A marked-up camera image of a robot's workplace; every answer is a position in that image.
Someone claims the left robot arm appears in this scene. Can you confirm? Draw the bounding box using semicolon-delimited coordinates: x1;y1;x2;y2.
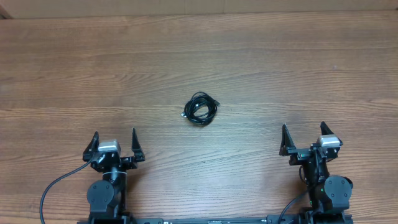
83;128;145;224

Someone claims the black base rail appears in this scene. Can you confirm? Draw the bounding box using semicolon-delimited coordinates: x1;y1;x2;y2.
77;215;354;224

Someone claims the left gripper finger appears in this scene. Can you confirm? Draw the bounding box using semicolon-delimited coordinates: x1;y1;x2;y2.
131;128;145;162
82;131;99;161

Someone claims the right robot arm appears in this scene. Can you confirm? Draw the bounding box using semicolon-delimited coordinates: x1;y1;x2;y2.
277;122;353;223

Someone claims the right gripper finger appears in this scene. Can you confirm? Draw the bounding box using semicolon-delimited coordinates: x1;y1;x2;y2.
320;121;343;146
279;124;295;156

